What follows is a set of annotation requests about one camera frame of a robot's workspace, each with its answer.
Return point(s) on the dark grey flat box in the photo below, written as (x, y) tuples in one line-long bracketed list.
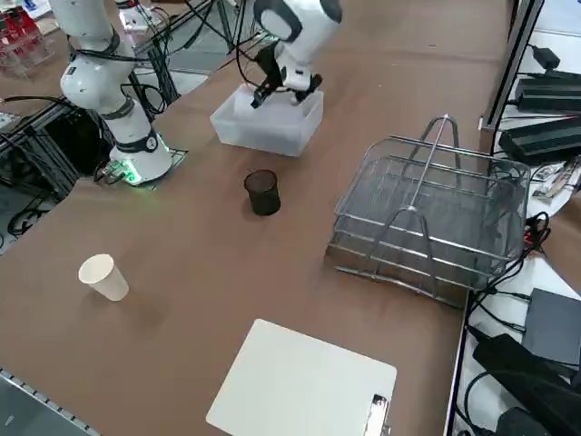
[(554, 327)]

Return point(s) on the clear acrylic rack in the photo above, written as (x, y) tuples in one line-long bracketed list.
[(27, 59)]

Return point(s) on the red boxes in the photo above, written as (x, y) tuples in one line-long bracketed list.
[(16, 27)]

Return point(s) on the small black power adapter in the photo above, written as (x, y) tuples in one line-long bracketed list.
[(547, 56)]

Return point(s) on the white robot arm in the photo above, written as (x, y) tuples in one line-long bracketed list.
[(131, 131)]

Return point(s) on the black mesh pen cup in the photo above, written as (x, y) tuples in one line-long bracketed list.
[(263, 197)]

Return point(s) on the white clipboard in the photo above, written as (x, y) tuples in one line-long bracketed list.
[(295, 377)]

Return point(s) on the grey aluminium rail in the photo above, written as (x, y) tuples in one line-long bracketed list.
[(27, 409)]

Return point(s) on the aluminium camera post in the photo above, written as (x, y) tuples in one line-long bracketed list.
[(506, 77)]

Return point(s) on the long black power brick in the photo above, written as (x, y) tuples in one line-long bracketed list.
[(540, 141), (549, 93)]

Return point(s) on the clear plastic bin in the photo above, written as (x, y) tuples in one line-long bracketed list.
[(258, 141)]

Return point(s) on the cream paper cup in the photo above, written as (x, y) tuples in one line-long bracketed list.
[(106, 281)]

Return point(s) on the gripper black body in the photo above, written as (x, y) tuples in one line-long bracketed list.
[(271, 63)]

